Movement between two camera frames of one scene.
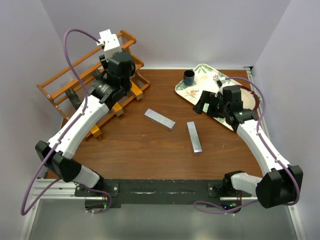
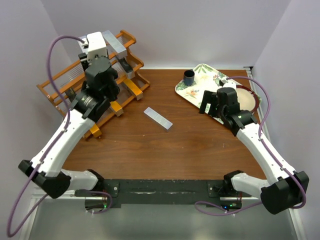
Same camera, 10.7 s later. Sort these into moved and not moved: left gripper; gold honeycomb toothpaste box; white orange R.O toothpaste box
Moved: left gripper
Not moved: gold honeycomb toothpaste box; white orange R.O toothpaste box
